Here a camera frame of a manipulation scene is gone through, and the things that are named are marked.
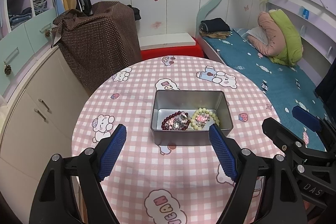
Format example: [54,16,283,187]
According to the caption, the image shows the mint drawer unit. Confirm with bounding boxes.
[0,14,58,75]

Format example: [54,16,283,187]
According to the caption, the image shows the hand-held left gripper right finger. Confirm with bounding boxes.
[208,124,308,224]

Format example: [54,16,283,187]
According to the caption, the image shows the grey metal tin box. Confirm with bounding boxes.
[150,90,234,147]

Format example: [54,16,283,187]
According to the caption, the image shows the folded jeans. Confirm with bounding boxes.
[8,7,33,26]

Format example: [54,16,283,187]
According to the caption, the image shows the dark red bead bracelet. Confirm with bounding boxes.
[161,112,192,131]

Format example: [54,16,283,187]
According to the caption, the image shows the white board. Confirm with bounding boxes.
[139,33,197,51]

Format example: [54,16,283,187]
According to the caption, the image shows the pile of small charms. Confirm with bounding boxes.
[169,111,210,131]

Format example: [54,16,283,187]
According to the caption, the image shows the folded grey clothes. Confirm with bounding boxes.
[33,0,48,15]

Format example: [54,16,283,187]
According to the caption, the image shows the yellow bead bracelet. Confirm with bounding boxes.
[190,107,221,131]

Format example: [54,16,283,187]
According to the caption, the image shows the green and pink pillow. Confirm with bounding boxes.
[248,9,304,67]

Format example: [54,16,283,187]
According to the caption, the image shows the red stool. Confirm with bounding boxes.
[140,36,204,61]

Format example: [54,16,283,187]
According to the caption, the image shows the white pillow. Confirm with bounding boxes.
[247,27,268,42]

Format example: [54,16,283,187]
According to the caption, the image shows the folded tan garment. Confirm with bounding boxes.
[199,31,232,40]

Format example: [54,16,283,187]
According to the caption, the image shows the dark hanging garment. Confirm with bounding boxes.
[315,57,336,114]

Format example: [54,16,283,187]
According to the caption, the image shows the folded dark clothes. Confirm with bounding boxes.
[201,18,231,33]

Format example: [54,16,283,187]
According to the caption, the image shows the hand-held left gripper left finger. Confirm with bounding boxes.
[28,123,127,224]

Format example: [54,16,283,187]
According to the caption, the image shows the brown dotted cloth cover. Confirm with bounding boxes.
[52,1,142,93]

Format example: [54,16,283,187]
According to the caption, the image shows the black cloth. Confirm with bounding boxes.
[127,5,142,22]

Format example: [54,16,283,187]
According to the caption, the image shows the teal printed bed sheet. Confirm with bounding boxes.
[203,27,336,154]

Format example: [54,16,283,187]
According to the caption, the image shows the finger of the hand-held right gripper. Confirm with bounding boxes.
[262,117,309,162]
[292,106,336,151]

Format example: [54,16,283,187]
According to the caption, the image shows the beige cabinet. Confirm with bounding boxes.
[0,43,91,188]

